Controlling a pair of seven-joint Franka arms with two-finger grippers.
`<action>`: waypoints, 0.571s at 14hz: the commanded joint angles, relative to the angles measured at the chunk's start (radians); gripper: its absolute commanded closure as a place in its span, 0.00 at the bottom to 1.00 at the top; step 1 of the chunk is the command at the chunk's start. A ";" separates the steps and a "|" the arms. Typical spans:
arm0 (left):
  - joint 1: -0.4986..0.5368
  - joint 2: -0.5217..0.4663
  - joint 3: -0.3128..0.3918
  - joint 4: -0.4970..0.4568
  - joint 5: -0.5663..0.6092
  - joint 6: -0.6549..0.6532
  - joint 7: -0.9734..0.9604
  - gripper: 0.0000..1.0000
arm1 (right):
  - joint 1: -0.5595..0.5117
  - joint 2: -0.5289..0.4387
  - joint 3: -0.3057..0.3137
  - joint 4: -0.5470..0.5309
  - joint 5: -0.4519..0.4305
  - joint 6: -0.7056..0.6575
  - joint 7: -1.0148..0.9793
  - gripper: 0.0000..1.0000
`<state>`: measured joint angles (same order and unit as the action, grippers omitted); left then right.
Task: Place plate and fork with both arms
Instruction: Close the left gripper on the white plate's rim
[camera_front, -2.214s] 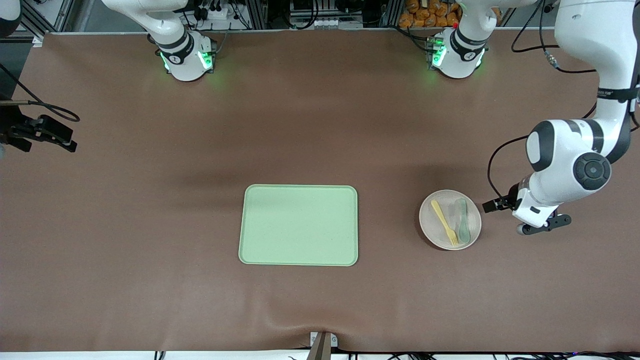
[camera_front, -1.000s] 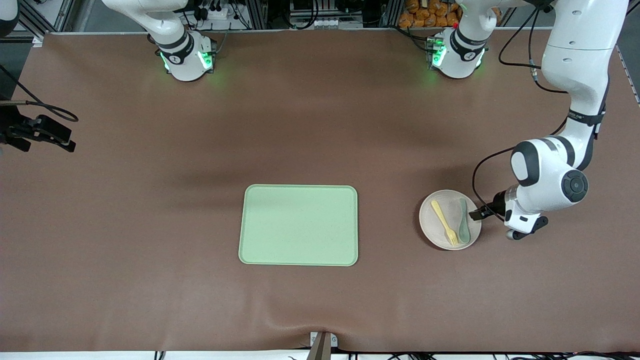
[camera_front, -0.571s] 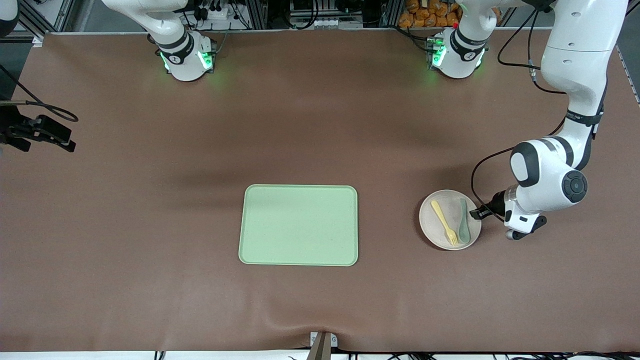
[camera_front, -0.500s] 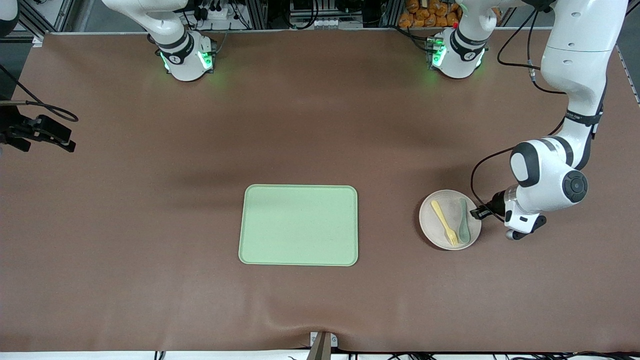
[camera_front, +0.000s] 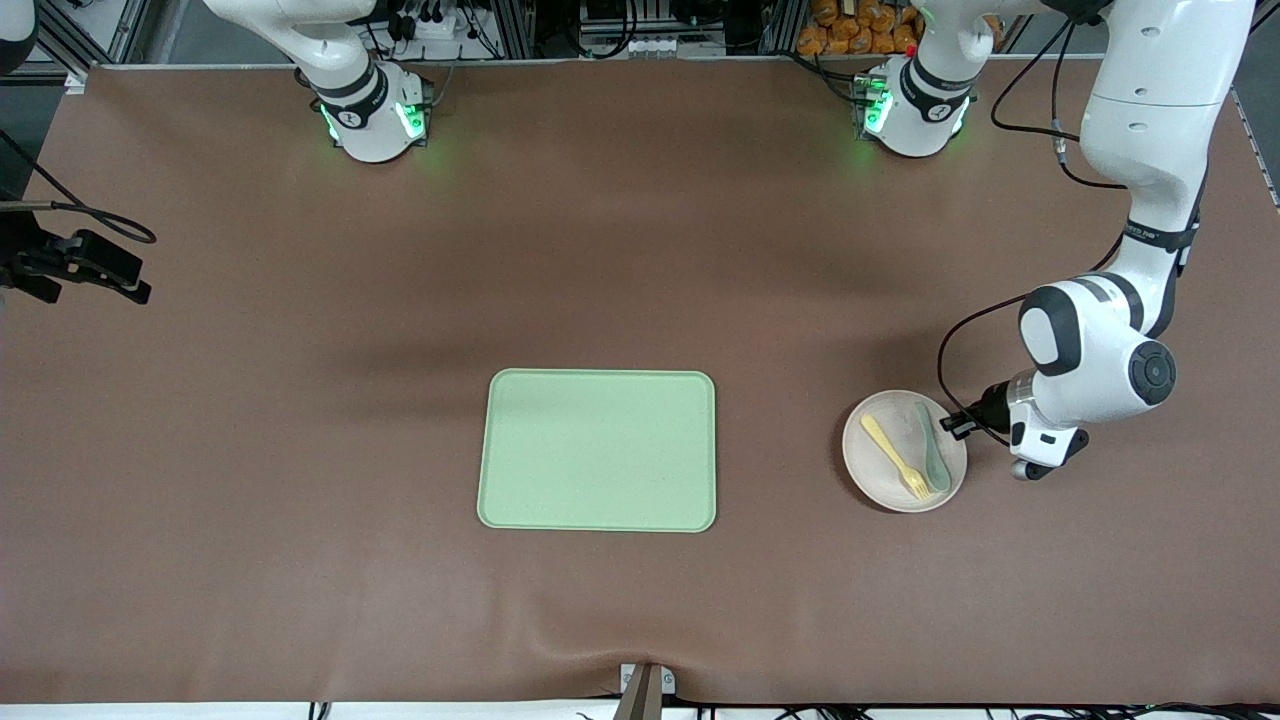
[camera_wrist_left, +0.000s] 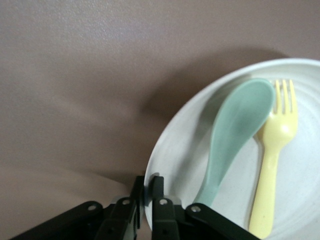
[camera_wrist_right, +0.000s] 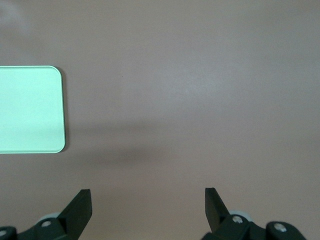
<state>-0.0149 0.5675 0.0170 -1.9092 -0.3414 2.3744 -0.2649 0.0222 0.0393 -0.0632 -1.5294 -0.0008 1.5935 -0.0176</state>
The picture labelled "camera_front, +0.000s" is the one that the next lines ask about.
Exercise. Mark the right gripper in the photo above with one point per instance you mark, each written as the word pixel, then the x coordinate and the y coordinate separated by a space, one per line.
pixel 22 259

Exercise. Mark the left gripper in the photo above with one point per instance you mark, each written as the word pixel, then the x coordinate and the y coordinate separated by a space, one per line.
pixel 991 404

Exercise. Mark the sage green plastic spoon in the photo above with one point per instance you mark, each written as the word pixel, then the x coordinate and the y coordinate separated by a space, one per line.
pixel 938 475

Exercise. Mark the yellow plastic fork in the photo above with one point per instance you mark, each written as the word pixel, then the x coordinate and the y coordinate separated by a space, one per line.
pixel 885 443

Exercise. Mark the beige round plate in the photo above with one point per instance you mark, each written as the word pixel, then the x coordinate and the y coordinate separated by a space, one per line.
pixel 865 465

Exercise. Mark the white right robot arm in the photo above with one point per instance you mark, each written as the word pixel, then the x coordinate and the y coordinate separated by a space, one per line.
pixel 370 130

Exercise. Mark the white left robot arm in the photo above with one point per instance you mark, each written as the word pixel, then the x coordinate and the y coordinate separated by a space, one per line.
pixel 1150 100

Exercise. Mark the brown table mat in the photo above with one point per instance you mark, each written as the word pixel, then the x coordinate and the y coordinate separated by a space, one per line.
pixel 300 450

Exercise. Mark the orange snack packet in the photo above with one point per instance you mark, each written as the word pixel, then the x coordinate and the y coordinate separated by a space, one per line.
pixel 826 11
pixel 905 37
pixel 883 15
pixel 852 26
pixel 812 41

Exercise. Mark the light green rectangular tray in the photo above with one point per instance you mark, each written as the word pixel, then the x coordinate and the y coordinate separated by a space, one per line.
pixel 560 450

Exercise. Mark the white power strip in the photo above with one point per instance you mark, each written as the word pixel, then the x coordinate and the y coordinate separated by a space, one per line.
pixel 430 25

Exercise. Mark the aluminium frame profile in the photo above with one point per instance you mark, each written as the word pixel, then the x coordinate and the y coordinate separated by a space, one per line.
pixel 95 35

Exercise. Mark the aluminium frame post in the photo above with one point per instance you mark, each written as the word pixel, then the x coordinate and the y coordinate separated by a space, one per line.
pixel 515 25
pixel 785 25

